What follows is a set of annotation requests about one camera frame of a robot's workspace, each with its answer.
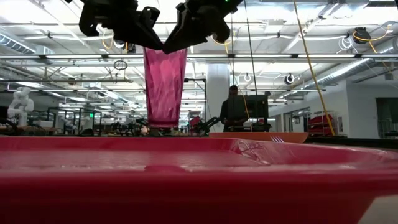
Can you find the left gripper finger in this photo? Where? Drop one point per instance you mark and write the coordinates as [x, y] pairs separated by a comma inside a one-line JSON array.
[[146, 34]]

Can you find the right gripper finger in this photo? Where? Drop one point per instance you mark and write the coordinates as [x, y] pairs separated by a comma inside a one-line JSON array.
[[186, 31]]

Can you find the red translucent cup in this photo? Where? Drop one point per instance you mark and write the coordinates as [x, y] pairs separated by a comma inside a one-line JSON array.
[[164, 90]]

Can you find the orange plate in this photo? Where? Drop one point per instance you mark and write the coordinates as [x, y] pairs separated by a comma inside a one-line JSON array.
[[248, 137]]

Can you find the metal-tined fork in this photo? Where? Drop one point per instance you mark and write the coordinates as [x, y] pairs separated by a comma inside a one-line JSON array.
[[276, 139]]

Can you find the small black robot arm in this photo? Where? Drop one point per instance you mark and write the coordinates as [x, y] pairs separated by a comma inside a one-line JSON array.
[[206, 125]]

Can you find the red plastic tray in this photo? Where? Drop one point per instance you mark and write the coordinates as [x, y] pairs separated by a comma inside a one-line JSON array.
[[186, 186]]

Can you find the white building column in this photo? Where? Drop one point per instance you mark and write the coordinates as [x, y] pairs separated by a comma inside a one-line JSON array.
[[215, 93]]

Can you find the person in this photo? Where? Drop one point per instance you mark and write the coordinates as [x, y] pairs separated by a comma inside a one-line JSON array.
[[233, 91]]

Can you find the dark computer monitor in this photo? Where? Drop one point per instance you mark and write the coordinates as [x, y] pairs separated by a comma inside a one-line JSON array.
[[255, 107]]

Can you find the white humanoid robot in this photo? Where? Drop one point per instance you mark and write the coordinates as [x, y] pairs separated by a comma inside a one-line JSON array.
[[20, 105]]

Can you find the red bin rack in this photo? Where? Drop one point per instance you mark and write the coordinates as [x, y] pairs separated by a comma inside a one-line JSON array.
[[317, 122]]

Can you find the silver ventilation duct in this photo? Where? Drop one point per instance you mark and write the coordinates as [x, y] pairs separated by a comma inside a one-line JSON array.
[[342, 73]]

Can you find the black table frame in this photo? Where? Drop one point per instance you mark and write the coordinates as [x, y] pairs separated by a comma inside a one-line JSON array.
[[357, 142]]

